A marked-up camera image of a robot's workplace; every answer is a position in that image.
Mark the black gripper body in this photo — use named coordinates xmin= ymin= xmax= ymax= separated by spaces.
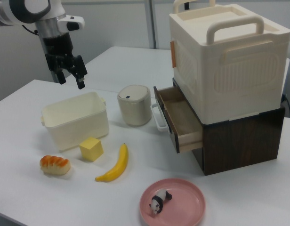
xmin=42 ymin=32 xmax=83 ymax=72

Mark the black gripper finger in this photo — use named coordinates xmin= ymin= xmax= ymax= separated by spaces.
xmin=70 ymin=55 xmax=88 ymax=90
xmin=56 ymin=68 xmax=67 ymax=85

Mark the translucent white plastic box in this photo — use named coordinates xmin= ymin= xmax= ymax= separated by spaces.
xmin=40 ymin=91 xmax=110 ymax=152

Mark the small beige lidded bin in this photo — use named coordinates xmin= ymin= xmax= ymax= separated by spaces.
xmin=117 ymin=84 xmax=152 ymax=127

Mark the yellow cube block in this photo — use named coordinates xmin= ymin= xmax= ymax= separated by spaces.
xmin=79 ymin=137 xmax=105 ymax=162

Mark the toy bread loaf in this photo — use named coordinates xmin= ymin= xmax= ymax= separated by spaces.
xmin=39 ymin=154 xmax=72 ymax=176

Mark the yellow banana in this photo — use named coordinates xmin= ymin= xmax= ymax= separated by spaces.
xmin=95 ymin=143 xmax=129 ymax=182

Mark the panda toy figure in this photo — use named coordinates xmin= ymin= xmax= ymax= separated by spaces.
xmin=149 ymin=189 xmax=173 ymax=215

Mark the pink round plate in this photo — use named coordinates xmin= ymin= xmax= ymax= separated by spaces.
xmin=139 ymin=178 xmax=206 ymax=226

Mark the dark wooden cabinet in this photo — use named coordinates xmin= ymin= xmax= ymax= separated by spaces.
xmin=172 ymin=77 xmax=286 ymax=176

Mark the wooden drawer with white handle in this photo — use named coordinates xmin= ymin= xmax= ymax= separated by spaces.
xmin=150 ymin=86 xmax=204 ymax=154

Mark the cream storage box with handles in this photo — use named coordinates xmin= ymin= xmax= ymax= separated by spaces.
xmin=169 ymin=0 xmax=290 ymax=124

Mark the black cable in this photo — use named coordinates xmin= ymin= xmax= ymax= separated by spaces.
xmin=281 ymin=93 xmax=290 ymax=118

